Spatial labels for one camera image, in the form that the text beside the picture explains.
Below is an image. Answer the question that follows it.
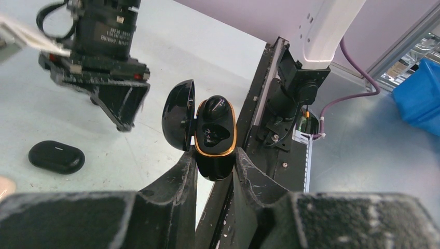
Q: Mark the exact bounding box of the blue plastic bin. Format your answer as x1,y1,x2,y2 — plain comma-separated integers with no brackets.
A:
392,59,439,136

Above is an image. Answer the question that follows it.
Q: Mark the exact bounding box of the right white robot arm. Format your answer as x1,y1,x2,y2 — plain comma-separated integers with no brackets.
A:
35,1,265,156

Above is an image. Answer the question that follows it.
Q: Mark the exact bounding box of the black oval charging case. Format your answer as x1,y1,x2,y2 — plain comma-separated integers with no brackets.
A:
28,141,86,175

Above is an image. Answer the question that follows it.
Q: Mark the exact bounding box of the black ear-hook earbud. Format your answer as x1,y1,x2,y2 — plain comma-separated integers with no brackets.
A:
202,95,229,121

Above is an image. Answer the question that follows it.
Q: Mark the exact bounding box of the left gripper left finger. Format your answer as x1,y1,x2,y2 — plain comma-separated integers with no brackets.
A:
1,149,197,248

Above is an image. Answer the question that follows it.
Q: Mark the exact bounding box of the black gold-striped charging case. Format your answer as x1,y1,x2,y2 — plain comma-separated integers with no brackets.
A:
161,79,237,182

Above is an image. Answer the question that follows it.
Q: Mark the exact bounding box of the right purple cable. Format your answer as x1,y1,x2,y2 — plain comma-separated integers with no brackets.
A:
312,37,381,140

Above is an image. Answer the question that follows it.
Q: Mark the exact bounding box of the right aluminium frame post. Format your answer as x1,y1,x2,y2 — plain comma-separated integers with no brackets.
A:
368,1,439,92

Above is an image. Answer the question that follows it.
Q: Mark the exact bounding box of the grey slotted cable duct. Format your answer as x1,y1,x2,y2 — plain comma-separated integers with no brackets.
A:
293,130,313,192

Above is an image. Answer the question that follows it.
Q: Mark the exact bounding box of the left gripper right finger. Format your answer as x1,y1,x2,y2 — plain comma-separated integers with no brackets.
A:
233,148,439,248

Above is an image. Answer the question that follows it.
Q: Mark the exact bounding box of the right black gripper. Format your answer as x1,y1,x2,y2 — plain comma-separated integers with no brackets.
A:
38,52,150,132

